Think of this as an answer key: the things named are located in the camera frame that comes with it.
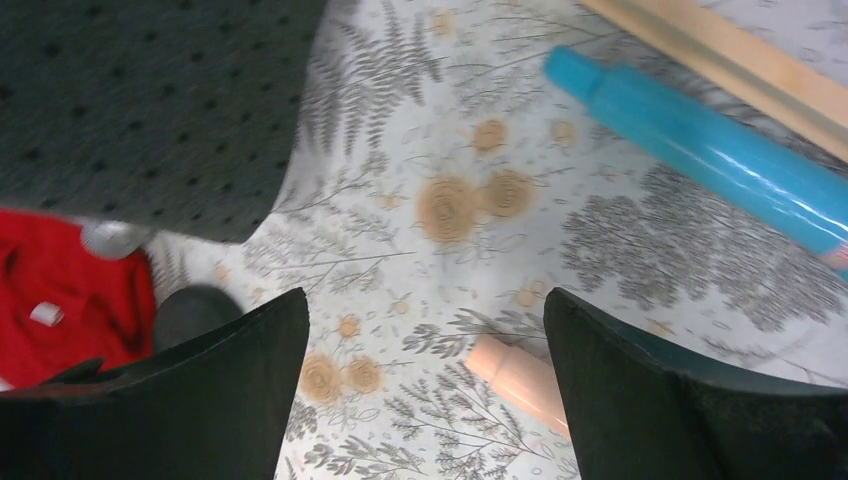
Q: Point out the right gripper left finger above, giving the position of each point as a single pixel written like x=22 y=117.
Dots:
x=214 y=407

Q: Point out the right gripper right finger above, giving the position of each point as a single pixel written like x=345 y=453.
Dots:
x=641 y=407

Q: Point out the blue microphone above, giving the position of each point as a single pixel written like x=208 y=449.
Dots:
x=797 y=197

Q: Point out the silver microphone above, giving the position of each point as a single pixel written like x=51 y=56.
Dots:
x=113 y=240

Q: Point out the pink beige microphone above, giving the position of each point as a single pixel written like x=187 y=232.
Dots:
x=522 y=379

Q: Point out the red folded cloth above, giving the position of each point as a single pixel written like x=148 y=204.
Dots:
x=61 y=305

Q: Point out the dark grey hanging garment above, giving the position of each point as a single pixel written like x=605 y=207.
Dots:
x=175 y=115

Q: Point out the wooden clothes rack frame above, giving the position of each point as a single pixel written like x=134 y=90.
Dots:
x=763 y=76

